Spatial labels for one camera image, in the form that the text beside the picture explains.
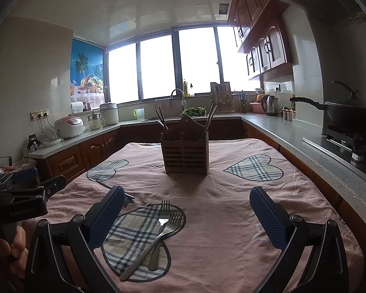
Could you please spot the black wok with lid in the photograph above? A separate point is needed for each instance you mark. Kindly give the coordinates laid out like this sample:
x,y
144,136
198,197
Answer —
x,y
350,113

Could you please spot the tropical fruit wall poster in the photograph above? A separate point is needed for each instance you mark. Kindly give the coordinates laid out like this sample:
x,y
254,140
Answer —
x,y
87,67

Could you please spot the silver metal fork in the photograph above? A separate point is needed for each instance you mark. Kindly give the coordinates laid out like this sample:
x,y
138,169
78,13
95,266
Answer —
x,y
134,268
154,256

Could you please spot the cooking oil bottle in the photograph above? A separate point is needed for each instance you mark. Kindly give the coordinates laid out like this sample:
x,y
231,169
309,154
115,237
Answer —
x,y
186,88

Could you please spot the steel electric kettle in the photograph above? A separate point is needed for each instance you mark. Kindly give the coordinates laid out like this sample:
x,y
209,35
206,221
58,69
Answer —
x,y
270,105

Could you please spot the kitchen tool stand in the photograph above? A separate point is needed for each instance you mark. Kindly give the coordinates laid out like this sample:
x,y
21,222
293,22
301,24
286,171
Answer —
x,y
242,102

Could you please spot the large white electric cooker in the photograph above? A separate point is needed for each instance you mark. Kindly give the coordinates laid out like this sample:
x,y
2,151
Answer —
x,y
109,114

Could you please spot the wall power socket row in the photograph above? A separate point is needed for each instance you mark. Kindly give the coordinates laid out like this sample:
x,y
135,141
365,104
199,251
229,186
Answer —
x,y
39,115

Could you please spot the metal sink faucet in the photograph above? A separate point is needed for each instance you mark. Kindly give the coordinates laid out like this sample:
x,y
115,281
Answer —
x,y
183,103

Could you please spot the paper towel roll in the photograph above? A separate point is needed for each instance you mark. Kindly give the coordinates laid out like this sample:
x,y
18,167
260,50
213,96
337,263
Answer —
x,y
77,108

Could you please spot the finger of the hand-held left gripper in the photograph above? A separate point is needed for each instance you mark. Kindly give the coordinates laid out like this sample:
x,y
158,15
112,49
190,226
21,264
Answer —
x,y
26,175
55,183

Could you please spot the wooden wall cabinets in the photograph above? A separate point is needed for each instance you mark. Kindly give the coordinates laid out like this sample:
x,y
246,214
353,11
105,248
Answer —
x,y
274,45

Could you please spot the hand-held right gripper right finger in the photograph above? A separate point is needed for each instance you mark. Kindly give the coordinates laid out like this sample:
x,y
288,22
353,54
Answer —
x,y
268,219

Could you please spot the yellow green condiment bottles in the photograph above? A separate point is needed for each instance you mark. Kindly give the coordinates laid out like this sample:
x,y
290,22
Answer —
x,y
292,105

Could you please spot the gas stove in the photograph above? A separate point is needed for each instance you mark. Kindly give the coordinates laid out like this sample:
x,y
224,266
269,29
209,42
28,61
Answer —
x,y
344,140

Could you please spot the pink white rice cooker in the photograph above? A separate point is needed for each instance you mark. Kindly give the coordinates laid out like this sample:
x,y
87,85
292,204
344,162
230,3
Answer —
x,y
68,128

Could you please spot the red plastic basin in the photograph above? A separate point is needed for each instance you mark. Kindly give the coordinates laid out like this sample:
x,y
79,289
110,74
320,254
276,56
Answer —
x,y
256,106

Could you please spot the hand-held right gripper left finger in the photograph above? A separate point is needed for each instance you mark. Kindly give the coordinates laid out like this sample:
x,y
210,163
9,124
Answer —
x,y
105,216

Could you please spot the black clamp device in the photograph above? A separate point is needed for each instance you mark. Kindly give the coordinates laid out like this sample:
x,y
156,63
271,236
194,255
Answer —
x,y
34,142

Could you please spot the green plastic cup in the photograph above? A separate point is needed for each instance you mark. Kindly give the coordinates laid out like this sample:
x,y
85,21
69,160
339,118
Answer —
x,y
139,114

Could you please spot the small white electric pot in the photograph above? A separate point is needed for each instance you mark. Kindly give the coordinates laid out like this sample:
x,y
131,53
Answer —
x,y
95,122

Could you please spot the pink printed tablecloth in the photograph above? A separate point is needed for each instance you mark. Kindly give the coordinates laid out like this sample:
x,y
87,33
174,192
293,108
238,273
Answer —
x,y
219,207

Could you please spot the seasoning jars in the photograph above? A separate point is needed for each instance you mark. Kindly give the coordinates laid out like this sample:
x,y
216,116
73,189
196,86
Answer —
x,y
287,116

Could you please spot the single wall socket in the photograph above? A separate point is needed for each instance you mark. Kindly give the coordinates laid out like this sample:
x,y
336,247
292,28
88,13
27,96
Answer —
x,y
277,87

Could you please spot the metal dish rack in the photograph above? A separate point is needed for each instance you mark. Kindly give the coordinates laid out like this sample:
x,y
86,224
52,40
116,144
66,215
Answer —
x,y
222,97

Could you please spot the person's left hand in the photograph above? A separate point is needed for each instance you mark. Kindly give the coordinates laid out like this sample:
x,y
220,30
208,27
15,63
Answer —
x,y
18,244

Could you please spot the wooden utensil holder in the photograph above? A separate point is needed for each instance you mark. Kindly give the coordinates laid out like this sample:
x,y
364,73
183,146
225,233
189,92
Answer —
x,y
184,155

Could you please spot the green leafy vegetables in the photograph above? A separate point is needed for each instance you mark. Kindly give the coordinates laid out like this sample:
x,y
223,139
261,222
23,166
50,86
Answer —
x,y
193,111

